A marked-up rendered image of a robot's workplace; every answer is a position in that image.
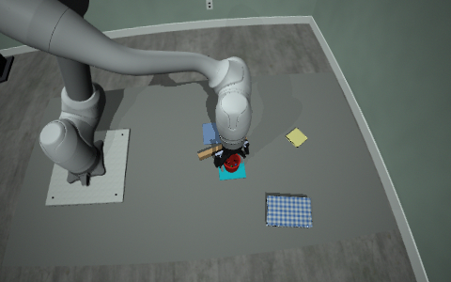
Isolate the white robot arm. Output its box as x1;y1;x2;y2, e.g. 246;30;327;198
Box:
0;0;252;187

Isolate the blue and white checkered cloth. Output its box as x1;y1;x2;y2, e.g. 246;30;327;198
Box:
267;196;312;227

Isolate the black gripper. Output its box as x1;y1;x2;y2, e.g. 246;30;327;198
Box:
214;139;250;172

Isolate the red cup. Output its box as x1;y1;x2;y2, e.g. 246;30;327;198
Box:
224;154;241;173

